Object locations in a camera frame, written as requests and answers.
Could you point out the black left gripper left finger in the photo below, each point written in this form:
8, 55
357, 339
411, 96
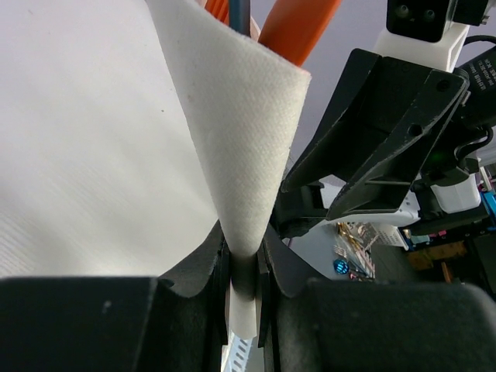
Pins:
174, 322

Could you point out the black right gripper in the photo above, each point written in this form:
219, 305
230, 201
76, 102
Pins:
391, 128

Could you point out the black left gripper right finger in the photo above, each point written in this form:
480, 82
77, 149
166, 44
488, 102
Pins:
311, 323

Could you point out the orange plastic spoon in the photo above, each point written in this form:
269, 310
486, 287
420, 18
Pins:
293, 27

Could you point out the blue plastic knife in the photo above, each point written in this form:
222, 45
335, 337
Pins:
239, 16

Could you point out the white paper napkin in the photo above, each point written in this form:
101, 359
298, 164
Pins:
128, 129

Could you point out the orange plastic fork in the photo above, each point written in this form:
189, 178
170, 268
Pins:
219, 9

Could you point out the cluttered background workbench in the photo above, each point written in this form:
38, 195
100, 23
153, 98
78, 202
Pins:
458, 248

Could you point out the slotted cable duct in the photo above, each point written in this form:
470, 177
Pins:
236, 353

